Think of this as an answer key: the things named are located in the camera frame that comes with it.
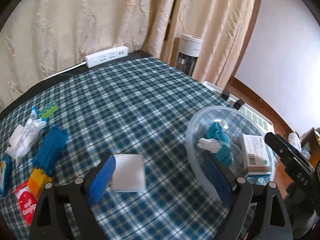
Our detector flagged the orange yellow toy block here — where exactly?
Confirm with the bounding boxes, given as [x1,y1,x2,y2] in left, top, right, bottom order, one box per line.
[27,168,53,198]

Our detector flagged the white medicine box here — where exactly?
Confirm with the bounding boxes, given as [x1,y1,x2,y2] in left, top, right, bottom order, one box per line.
[241,134,272,178]

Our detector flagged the red balloon glue packet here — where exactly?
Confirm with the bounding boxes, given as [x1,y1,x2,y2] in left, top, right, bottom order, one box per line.
[14,182,37,226]

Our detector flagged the dark blue snack packet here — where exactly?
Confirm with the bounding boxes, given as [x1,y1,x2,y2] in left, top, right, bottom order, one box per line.
[32,125,68,177]

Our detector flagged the white sponge block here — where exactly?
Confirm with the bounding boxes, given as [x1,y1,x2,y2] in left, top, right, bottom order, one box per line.
[111,154,146,192]

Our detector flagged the blue white cracker packet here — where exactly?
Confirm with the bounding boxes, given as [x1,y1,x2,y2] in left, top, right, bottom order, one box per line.
[1,154,12,197]

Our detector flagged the white plastic packet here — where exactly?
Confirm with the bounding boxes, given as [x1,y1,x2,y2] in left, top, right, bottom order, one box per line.
[5,107,47,166]

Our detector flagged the teal towel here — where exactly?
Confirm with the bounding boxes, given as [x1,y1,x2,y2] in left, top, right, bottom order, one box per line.
[197,119,234,167]

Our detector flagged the clear plastic bowl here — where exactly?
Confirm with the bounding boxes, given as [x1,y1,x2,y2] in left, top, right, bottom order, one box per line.
[185,106,274,202]

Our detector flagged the green toy brick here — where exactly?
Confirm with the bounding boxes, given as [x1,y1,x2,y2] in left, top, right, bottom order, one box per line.
[38,102,59,119]

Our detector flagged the black power adapter right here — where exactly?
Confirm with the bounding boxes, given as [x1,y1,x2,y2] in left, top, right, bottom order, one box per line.
[233,99,245,111]

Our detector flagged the black power adapter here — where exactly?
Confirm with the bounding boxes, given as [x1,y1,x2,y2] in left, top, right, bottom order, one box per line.
[221,89,230,101]
[233,99,245,111]

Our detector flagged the black power adapter left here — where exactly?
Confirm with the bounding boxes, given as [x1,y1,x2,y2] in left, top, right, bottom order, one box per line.
[221,89,230,101]

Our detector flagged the plaid blue tablecloth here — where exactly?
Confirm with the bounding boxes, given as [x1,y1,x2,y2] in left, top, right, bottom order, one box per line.
[1,57,228,239]

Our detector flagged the white power strip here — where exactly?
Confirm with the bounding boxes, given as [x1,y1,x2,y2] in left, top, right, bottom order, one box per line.
[85,46,129,68]

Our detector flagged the white tower fan heater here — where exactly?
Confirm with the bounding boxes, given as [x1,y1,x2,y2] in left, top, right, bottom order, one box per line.
[175,34,203,76]

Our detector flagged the beige patterned curtain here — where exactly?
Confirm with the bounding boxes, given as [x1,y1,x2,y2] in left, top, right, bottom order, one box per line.
[1,0,254,109]

